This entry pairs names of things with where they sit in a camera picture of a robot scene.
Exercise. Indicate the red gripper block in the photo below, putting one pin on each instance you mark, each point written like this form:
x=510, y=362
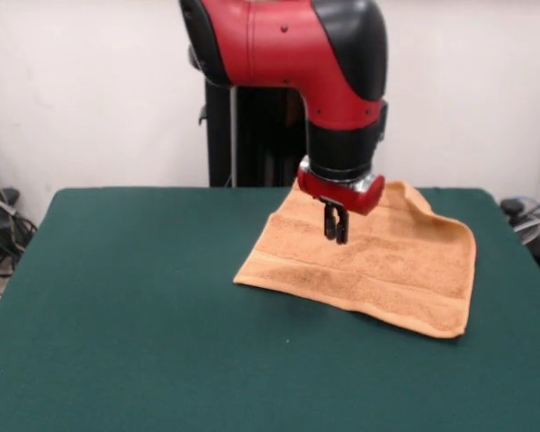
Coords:
x=360, y=198

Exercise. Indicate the gray chair base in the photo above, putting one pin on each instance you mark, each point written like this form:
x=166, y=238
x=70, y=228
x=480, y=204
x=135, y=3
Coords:
x=528, y=229

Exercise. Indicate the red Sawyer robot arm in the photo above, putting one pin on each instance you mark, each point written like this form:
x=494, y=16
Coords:
x=297, y=54

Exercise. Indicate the black power adapter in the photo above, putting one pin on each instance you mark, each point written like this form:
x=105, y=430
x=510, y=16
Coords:
x=8, y=194
x=513, y=206

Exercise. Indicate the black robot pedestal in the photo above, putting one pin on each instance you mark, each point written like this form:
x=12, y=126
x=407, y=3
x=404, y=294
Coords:
x=252, y=135

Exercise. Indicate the tan terry towel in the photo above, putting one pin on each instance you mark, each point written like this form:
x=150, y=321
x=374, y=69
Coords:
x=387, y=279

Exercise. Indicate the dark green table cloth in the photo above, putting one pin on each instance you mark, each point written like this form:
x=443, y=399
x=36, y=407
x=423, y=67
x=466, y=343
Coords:
x=117, y=315

